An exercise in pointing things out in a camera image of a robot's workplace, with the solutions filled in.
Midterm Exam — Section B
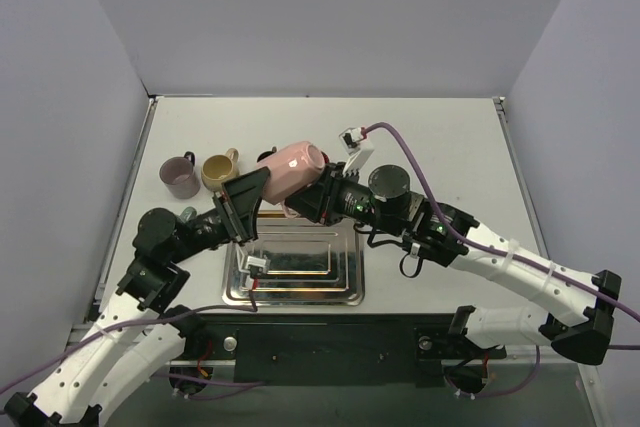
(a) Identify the beige round mug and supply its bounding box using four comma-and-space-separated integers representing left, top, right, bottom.
201, 148, 239, 192

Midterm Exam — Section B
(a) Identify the pink faceted mug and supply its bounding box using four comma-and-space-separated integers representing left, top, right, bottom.
256, 141, 326, 218

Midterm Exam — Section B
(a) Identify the brown glazed mug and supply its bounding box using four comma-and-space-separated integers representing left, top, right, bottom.
257, 146, 277, 168

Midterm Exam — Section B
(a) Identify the teal glazed mug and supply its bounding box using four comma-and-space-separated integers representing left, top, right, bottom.
179, 207, 197, 223

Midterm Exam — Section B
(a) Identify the lilac mug black handle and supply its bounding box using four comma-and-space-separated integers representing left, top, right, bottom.
159, 151, 200, 200

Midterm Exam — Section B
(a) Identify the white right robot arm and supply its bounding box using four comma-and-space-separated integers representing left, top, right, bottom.
284, 164, 621, 366

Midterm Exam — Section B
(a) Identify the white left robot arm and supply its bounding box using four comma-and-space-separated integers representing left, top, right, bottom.
4, 167, 270, 426

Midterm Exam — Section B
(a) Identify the shiny steel tray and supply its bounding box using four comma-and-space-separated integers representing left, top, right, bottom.
222, 211, 365, 306

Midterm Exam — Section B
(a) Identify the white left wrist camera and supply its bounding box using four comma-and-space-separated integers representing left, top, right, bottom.
236, 246, 270, 291

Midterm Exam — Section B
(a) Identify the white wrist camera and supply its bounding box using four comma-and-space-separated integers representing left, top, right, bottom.
339, 127, 374, 176
236, 246, 270, 291

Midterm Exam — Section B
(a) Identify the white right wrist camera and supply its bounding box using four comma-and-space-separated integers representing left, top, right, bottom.
339, 127, 374, 176

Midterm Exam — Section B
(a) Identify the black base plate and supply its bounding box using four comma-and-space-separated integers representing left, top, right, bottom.
94, 310, 501, 388

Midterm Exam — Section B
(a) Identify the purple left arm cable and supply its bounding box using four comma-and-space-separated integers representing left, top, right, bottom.
0, 276, 264, 401

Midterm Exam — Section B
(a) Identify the aluminium frame rail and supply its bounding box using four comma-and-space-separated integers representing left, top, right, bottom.
59, 95, 600, 398

